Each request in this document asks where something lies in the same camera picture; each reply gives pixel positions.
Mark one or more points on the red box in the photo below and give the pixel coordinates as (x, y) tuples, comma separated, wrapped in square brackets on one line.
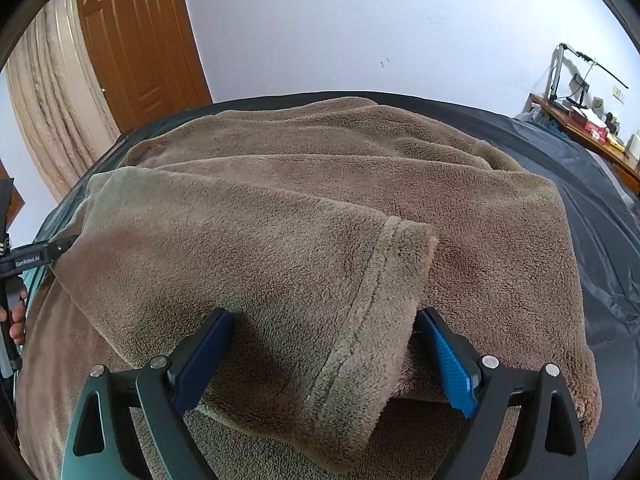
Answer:
[(582, 121)]

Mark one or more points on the wall power outlet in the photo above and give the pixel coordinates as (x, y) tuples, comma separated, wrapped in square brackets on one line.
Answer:
[(618, 93)]

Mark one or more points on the person's left hand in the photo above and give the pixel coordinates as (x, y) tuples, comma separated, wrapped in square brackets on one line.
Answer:
[(18, 322)]

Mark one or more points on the clear plastic bag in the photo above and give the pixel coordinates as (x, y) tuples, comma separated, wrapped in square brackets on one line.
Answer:
[(530, 114)]

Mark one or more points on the beige curtain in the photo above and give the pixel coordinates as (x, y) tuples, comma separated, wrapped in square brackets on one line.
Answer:
[(55, 110)]

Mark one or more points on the wooden desk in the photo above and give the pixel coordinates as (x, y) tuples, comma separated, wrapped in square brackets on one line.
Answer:
[(575, 127)]

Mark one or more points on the brown fleece garment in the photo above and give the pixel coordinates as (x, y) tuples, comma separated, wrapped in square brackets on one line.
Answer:
[(300, 235)]

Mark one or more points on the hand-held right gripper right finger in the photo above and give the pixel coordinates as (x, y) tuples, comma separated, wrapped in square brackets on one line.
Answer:
[(450, 365)]

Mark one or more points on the blue cloth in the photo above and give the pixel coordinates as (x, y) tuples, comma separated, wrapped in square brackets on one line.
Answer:
[(552, 127)]

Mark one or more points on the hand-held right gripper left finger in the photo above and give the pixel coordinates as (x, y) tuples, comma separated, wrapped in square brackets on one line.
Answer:
[(205, 355)]

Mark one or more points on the white box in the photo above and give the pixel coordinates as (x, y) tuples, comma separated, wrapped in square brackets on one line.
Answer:
[(634, 145)]

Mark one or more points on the brown wooden door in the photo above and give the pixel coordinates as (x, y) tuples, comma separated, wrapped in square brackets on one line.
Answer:
[(135, 45)]

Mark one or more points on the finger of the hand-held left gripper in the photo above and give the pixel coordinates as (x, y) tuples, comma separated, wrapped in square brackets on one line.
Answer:
[(62, 246)]

